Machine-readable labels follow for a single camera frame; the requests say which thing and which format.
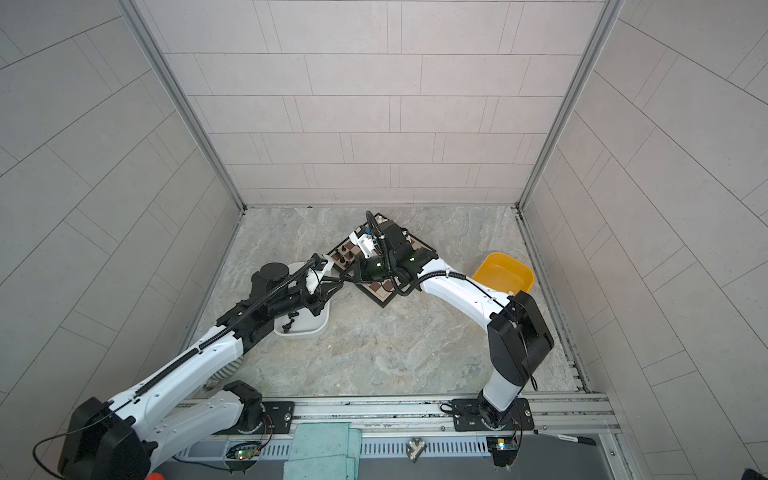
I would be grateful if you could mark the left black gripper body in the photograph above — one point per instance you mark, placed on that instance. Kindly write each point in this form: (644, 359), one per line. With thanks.
(293, 300)

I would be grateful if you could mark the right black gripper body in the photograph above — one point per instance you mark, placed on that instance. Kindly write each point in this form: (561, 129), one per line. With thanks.
(375, 268)

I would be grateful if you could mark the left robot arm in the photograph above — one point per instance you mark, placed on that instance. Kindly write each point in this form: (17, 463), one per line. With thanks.
(137, 430)

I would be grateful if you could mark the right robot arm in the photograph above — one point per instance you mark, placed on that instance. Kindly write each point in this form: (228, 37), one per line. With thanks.
(518, 336)

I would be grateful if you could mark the folding chess board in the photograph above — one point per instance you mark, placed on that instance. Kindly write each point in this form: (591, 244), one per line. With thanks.
(411, 255)

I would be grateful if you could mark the white plastic tray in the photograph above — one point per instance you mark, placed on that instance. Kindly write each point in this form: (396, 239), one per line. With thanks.
(302, 324)

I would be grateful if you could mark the yellow plastic bowl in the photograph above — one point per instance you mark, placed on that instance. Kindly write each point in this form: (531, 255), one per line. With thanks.
(506, 274)

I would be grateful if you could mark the green cloth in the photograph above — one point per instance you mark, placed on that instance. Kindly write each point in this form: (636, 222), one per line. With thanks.
(324, 451)

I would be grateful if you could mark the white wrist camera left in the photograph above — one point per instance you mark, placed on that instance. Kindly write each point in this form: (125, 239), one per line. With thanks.
(322, 267)

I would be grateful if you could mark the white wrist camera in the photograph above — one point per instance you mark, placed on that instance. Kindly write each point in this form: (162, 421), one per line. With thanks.
(322, 267)
(365, 241)

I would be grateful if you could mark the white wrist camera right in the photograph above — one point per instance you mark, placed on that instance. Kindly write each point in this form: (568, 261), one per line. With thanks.
(365, 241)

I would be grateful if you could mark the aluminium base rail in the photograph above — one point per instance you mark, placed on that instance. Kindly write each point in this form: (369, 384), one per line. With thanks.
(576, 413)

